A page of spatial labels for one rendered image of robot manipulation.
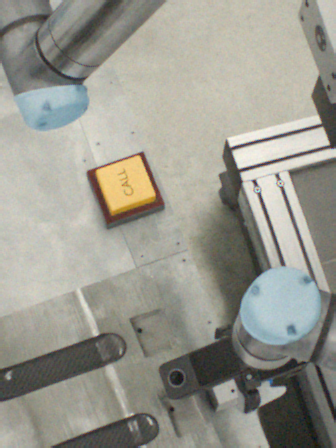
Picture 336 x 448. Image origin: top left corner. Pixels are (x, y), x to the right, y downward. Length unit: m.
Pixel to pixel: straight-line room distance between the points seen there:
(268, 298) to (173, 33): 1.51
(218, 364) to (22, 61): 0.40
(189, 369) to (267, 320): 0.21
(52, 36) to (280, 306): 0.36
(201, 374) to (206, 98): 1.28
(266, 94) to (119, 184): 1.03
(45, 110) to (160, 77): 1.32
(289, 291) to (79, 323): 0.38
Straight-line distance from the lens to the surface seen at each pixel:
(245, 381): 1.45
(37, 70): 1.34
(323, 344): 1.27
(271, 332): 1.24
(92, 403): 1.53
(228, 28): 2.72
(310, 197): 2.36
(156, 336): 1.58
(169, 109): 2.62
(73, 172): 1.71
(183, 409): 1.56
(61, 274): 1.66
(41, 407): 1.54
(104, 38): 1.28
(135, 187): 1.66
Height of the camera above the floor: 2.39
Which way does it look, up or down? 71 degrees down
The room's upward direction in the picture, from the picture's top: 9 degrees clockwise
